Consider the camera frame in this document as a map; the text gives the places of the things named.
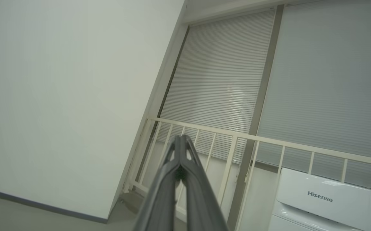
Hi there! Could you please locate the grey window blind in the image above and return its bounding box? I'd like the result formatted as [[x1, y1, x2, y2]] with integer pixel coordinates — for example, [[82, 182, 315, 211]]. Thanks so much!
[[155, 10, 276, 165], [255, 0, 371, 190]]

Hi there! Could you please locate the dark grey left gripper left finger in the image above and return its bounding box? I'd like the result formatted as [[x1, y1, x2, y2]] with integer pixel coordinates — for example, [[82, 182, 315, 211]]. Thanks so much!
[[134, 135, 182, 231]]

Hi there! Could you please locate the white Hisense washing machine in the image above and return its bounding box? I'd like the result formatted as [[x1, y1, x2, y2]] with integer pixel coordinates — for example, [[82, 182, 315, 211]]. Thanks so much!
[[268, 168, 371, 231]]

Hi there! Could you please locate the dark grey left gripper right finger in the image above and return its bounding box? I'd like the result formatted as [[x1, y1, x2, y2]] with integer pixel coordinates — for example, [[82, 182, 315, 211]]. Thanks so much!
[[181, 135, 229, 231]]

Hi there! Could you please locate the cream white metal railing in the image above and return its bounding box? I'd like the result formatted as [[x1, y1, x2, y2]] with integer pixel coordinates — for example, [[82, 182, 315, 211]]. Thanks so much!
[[123, 117, 371, 231]]

